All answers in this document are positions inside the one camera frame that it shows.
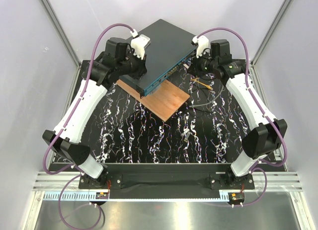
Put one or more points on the aluminium rail profile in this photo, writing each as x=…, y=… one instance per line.
x=276, y=181

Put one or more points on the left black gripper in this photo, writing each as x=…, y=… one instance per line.
x=141, y=68

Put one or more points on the left aluminium frame post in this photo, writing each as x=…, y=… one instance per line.
x=59, y=30

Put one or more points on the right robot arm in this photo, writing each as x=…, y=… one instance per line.
x=265, y=129

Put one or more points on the aluminium frame post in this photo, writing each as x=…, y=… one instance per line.
x=59, y=30
x=271, y=30

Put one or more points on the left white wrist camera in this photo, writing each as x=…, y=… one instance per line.
x=139, y=43

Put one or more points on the wooden base board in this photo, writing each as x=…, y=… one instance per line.
x=164, y=102

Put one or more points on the right aluminium frame post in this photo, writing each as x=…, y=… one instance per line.
x=271, y=30

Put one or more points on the black marble pattern mat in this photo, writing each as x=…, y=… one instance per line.
x=122, y=130

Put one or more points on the slotted cable duct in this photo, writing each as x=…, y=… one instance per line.
x=139, y=196

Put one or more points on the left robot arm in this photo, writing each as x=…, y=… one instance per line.
x=118, y=59

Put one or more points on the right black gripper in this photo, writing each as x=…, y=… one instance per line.
x=193, y=68

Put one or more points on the dark grey network switch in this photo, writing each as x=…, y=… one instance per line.
x=169, y=47

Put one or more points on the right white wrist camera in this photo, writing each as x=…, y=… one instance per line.
x=202, y=43

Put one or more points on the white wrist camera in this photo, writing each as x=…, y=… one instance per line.
x=202, y=43
x=139, y=43

